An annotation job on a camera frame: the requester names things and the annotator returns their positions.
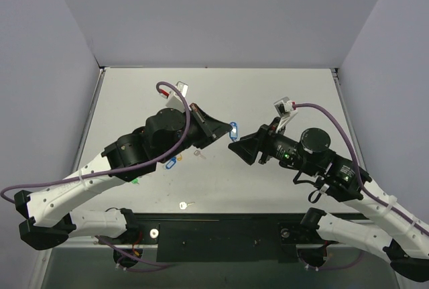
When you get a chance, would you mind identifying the blue key tag with keys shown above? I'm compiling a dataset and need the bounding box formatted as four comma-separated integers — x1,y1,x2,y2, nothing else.
229,121,239,142

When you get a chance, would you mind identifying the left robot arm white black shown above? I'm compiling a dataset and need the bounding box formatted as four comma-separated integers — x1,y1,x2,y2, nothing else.
14,103,232,251

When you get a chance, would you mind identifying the silver key centre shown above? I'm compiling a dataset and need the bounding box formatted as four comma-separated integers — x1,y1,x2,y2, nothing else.
194,150,206,160

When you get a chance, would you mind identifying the white head key front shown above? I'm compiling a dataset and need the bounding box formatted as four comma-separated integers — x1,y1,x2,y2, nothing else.
179,201,194,210

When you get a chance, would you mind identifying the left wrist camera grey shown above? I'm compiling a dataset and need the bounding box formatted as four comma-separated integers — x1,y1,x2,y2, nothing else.
166,81,188,113

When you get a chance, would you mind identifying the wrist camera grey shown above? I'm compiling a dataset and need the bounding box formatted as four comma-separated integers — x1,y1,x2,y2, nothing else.
274,97,298,133
166,81,188,113

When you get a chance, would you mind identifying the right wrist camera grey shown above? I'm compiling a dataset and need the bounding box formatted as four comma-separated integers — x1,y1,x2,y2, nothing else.
274,97,298,133

